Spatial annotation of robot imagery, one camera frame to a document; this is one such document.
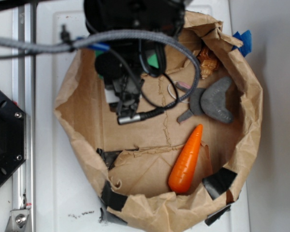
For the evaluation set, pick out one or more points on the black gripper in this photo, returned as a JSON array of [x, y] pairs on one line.
[[121, 68]]

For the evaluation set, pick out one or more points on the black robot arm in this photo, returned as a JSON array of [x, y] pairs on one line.
[[166, 16]]

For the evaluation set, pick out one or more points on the tan seashell toy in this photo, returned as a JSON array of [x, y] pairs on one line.
[[208, 62]]

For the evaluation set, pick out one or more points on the grey plush mouse toy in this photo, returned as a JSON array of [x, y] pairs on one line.
[[209, 101]]

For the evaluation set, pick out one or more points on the brown paper bag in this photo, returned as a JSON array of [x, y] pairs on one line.
[[128, 166]]

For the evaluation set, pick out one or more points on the orange plastic carrot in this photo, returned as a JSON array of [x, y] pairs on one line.
[[182, 173]]

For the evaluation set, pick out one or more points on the blue tape piece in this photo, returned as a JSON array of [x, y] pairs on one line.
[[246, 39]]

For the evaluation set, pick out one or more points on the aluminium extrusion rail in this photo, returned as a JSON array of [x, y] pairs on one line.
[[22, 213]]

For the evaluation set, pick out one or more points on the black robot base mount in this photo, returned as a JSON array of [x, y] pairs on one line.
[[12, 138]]

